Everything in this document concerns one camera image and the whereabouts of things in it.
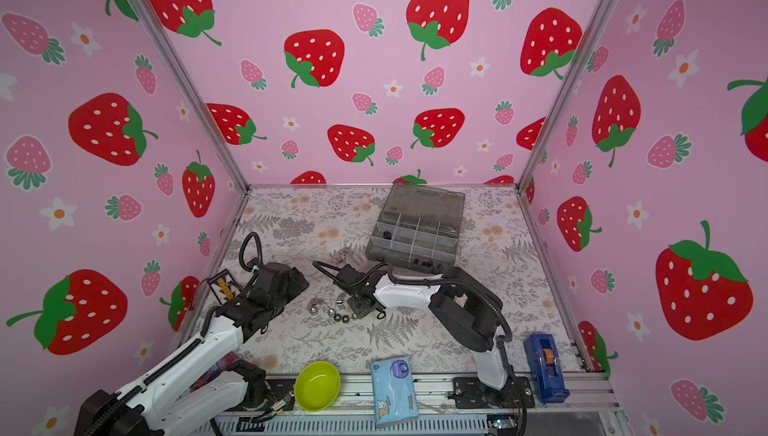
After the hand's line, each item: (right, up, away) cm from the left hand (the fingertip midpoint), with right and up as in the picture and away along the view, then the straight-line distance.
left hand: (295, 281), depth 85 cm
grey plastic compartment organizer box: (+37, +14, +17) cm, 43 cm away
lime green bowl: (+9, -26, -9) cm, 28 cm away
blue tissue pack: (+29, -22, -16) cm, 40 cm away
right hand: (+19, -8, +5) cm, 21 cm away
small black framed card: (-25, -3, +8) cm, 27 cm away
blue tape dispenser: (+67, -17, -11) cm, 69 cm away
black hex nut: (+12, -11, +2) cm, 16 cm away
